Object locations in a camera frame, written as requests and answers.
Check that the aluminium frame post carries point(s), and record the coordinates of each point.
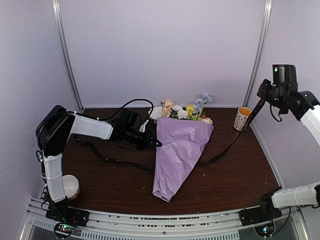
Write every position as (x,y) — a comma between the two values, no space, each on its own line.
(263,35)
(66,56)

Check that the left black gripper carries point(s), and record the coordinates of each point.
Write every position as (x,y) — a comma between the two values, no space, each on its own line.
(147,142)

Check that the right aluminium frame post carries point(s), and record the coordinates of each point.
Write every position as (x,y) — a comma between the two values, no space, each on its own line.
(263,35)

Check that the round white bowl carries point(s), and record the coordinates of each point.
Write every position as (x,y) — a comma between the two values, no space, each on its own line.
(71,187)

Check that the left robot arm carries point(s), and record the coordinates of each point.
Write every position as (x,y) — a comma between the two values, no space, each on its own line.
(55,130)

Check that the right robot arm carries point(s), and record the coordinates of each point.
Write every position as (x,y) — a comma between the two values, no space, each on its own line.
(283,94)

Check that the pink wrapping paper sheet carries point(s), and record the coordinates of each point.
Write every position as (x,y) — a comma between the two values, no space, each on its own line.
(183,142)

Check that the left aluminium frame post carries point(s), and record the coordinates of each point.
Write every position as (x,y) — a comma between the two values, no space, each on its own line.
(66,56)

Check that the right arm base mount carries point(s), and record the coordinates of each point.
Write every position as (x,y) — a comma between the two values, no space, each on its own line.
(257,215)

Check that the scalloped white bowl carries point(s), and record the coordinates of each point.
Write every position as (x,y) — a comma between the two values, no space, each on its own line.
(155,113)

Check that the peach flower stem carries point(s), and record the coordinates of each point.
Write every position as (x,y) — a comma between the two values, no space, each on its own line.
(167,106)

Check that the blue flower stem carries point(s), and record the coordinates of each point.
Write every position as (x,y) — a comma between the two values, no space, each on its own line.
(200,103)

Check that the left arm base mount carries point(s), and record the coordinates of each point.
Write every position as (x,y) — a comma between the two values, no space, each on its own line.
(74,217)

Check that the front aluminium rail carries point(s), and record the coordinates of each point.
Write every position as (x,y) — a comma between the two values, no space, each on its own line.
(224,225)

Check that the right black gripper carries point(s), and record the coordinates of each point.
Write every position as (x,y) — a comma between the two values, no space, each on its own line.
(261,92)

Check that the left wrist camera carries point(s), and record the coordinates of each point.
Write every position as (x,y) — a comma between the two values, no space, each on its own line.
(143,127)

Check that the patterned mug orange inside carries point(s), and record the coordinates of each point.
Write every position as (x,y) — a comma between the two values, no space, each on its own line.
(241,117)

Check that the black printed ribbon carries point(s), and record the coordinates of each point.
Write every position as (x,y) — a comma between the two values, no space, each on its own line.
(213,160)

